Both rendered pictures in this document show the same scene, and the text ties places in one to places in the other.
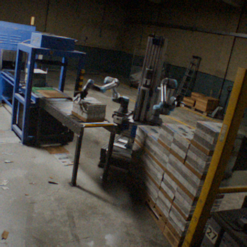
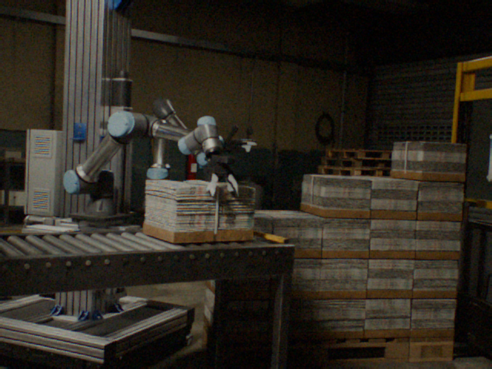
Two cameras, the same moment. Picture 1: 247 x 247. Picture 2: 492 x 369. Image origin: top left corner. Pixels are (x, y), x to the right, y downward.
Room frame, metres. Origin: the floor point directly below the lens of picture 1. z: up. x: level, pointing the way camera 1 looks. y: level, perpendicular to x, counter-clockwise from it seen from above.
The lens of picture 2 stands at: (2.88, 3.03, 1.18)
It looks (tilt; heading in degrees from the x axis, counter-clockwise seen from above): 3 degrees down; 278
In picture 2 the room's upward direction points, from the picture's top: 3 degrees clockwise
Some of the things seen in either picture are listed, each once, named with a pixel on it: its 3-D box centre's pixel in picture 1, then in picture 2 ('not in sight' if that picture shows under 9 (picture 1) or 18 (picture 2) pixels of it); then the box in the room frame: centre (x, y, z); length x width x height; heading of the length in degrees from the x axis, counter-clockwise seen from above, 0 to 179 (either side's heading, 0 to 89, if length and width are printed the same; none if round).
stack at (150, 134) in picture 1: (162, 173); (307, 284); (3.06, -0.59, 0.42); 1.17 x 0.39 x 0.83; 23
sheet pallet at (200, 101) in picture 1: (200, 103); not in sight; (9.66, -2.56, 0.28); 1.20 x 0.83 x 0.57; 42
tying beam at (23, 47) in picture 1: (51, 50); not in sight; (4.51, 1.40, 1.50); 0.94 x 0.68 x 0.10; 132
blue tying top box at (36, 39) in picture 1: (53, 42); not in sight; (4.51, 1.40, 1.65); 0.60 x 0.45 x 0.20; 132
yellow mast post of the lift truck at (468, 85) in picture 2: not in sight; (456, 193); (2.12, -1.35, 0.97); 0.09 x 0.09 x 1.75; 23
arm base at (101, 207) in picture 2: (123, 108); (101, 204); (4.09, 0.04, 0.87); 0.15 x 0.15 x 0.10
